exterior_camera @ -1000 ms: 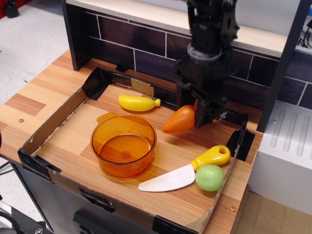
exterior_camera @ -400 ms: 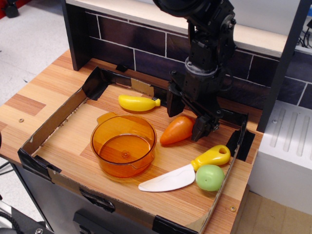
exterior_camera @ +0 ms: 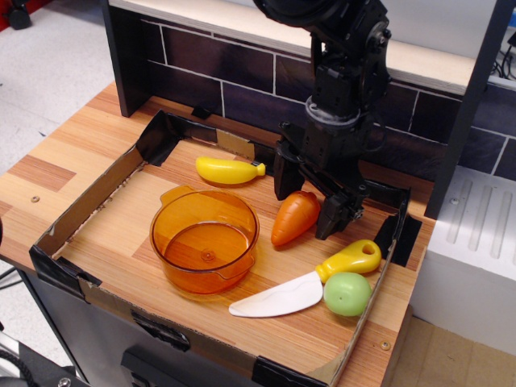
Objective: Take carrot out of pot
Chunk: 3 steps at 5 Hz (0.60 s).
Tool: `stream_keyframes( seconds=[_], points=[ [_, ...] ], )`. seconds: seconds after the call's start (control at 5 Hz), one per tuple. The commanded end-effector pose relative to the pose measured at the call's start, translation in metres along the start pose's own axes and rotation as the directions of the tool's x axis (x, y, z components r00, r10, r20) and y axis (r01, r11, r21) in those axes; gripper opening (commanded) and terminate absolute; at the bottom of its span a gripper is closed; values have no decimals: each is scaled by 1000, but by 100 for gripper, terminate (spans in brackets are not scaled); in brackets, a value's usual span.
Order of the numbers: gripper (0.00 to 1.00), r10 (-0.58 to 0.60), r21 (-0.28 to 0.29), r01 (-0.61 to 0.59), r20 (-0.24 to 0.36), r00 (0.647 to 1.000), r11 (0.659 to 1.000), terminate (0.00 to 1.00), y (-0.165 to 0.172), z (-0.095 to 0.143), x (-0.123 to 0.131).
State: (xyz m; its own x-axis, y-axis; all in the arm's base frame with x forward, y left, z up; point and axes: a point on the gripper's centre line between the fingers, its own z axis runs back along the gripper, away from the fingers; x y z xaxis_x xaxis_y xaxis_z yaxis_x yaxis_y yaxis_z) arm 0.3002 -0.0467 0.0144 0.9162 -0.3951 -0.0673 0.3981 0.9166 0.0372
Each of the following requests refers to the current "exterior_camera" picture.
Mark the cardboard fence with black tape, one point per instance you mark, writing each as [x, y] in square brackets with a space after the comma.
[126, 324]

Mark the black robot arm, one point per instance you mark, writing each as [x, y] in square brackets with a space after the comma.
[349, 41]

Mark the yellow toy banana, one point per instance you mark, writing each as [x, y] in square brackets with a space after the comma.
[228, 172]

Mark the green toy fruit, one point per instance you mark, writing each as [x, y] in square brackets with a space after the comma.
[347, 294]

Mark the white ribbed block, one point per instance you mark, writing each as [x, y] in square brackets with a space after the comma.
[466, 284]

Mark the dark tiled backsplash shelf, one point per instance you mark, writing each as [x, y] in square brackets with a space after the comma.
[253, 84]

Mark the orange toy carrot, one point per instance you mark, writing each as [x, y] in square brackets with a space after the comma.
[297, 214]

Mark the orange transparent plastic pot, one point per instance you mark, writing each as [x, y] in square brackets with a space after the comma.
[205, 239]

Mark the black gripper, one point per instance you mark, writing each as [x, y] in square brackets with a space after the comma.
[326, 153]

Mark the toy knife yellow handle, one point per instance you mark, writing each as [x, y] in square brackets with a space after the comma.
[362, 256]

